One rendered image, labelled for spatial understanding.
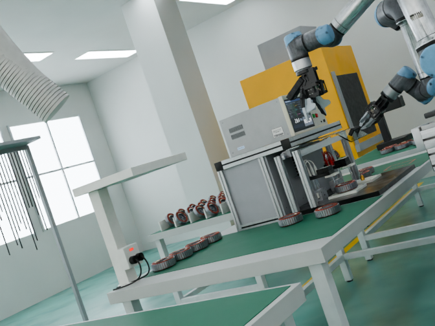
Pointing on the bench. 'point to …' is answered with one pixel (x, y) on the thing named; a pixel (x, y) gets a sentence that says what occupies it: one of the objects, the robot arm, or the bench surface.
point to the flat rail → (320, 145)
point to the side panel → (250, 195)
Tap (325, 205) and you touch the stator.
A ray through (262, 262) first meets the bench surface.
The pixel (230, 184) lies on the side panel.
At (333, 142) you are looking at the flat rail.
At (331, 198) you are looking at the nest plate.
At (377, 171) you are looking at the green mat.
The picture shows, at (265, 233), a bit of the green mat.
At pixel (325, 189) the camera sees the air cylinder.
